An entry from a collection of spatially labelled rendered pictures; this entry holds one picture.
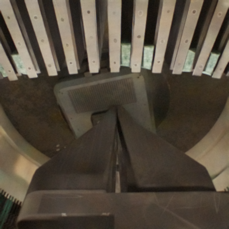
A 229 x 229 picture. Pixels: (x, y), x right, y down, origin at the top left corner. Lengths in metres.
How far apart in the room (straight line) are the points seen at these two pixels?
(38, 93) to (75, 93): 0.47
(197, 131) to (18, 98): 1.41
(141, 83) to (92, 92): 0.27
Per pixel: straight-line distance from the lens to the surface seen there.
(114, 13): 0.20
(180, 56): 0.23
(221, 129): 1.75
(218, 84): 1.61
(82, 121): 1.26
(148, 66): 0.23
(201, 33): 0.24
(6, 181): 1.57
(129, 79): 1.09
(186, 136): 1.83
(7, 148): 1.78
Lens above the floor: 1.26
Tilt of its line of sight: 53 degrees down
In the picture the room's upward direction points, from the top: 179 degrees clockwise
